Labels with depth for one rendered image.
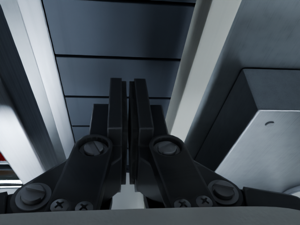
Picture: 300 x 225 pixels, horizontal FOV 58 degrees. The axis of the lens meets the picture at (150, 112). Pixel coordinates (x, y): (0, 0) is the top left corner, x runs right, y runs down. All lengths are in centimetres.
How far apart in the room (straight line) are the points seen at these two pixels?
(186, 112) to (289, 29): 13
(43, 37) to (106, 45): 4
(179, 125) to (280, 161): 19
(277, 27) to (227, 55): 4
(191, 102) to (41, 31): 9
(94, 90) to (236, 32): 12
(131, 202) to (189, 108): 16
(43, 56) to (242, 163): 24
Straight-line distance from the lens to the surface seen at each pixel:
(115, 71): 18
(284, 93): 26
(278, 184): 42
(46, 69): 19
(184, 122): 17
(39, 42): 17
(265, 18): 24
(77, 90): 20
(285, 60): 28
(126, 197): 29
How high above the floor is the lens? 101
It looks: 36 degrees down
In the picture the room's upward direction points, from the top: 176 degrees clockwise
